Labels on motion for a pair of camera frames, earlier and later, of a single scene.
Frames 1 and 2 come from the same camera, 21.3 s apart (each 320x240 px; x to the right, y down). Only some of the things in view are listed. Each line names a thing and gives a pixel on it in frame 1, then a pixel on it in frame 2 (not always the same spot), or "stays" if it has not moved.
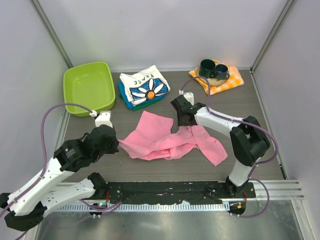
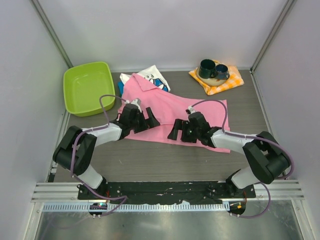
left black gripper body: [112, 149] → [131, 123]
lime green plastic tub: [90, 84] stays
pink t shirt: [156, 140] → [167, 107]
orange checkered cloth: [234, 80] stays
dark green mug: [207, 68] stays
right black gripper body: [181, 122] → [198, 133]
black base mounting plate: [173, 192] stays
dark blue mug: [221, 72] stays
